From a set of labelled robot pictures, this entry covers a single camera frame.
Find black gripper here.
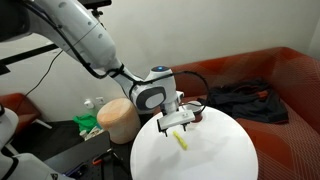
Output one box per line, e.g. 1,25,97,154
161,91,187,137

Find yellow highlighter marker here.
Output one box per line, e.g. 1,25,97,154
173,131,188,150

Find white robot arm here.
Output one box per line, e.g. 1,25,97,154
0,0,190,133

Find red and white mug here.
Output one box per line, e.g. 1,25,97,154
186,101,203,123

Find beige round pouf stool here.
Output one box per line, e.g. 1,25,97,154
97,98,141,144

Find black jacket on sofa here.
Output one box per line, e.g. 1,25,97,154
198,78,289,124

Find green plastic bag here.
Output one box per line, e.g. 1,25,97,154
73,114,100,132

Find red orange sofa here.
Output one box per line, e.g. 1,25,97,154
148,46,320,180

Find red chair at left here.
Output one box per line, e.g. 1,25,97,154
0,93,51,134

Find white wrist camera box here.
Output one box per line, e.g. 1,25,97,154
157,110,195,131

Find white wall outlet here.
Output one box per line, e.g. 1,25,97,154
96,97,104,104

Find orange handled tool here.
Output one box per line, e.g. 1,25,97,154
92,151,112,165

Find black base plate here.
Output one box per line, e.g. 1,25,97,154
45,132,114,180

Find black hanging cable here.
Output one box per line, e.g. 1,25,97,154
24,49,64,98

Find black camera mounting rail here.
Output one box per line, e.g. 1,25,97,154
0,44,58,75

